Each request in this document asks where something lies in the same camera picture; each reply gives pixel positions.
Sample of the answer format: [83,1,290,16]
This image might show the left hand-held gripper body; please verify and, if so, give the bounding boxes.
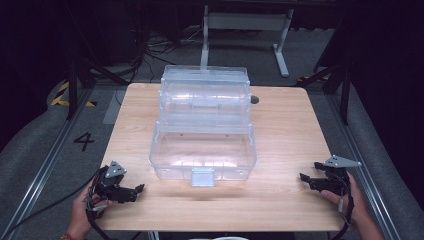
[87,160,135,205]

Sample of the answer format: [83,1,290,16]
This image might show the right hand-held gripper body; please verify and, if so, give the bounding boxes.
[322,154,363,197]

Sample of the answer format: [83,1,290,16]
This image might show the clear plastic storage box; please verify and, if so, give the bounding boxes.
[148,64,258,188]

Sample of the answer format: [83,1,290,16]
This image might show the person's right hand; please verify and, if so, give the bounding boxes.
[320,170,370,228]

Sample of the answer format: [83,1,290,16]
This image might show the person's left hand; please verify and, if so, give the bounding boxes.
[70,179,113,240]

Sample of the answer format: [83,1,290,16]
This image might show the black tripod stand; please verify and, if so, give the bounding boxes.
[297,59,352,127]
[64,56,130,121]

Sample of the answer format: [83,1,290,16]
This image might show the metal floor rail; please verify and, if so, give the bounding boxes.
[324,93,403,240]
[0,89,96,239]

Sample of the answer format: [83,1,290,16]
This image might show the right hand-held gripper cable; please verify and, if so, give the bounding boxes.
[329,171,355,240]

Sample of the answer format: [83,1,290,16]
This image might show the hand-held gripper cable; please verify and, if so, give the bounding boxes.
[85,166,116,240]
[329,171,355,240]

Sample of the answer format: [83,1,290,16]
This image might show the left hand-held gripper cable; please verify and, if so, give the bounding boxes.
[85,166,116,240]

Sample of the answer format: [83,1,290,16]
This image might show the long black floor cable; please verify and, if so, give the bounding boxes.
[0,178,94,238]

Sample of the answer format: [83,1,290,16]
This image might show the tangle of black floor cables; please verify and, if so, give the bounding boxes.
[128,28,212,86]

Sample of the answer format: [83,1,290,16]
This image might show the white metal desk frame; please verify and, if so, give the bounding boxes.
[198,4,295,79]

